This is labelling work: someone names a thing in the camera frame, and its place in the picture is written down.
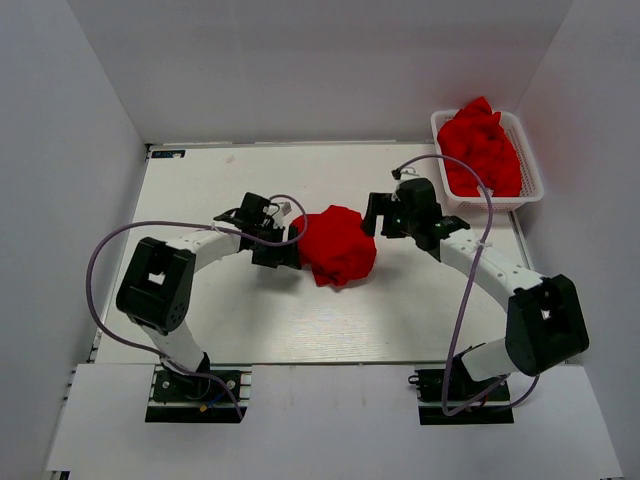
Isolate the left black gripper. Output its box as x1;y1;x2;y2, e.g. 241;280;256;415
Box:
252;223;302;269

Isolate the red t shirt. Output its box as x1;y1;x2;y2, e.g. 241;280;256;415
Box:
298;205;377;287

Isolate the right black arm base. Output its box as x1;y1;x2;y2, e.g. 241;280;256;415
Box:
407;368;514;426

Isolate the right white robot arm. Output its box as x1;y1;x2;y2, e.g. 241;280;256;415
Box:
361;178;590;399

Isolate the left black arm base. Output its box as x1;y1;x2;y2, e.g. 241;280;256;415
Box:
145;365;251;424

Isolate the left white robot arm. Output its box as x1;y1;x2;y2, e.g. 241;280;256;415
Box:
116;193;309;399

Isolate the red t shirts pile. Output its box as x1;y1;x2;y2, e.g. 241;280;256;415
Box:
437;97;522;197

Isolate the white plastic basket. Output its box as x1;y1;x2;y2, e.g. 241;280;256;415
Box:
437;111;544;212

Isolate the blue table label sticker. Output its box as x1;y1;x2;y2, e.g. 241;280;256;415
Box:
151;149;186;159

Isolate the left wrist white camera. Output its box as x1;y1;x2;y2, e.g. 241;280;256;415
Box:
271;201;292;216

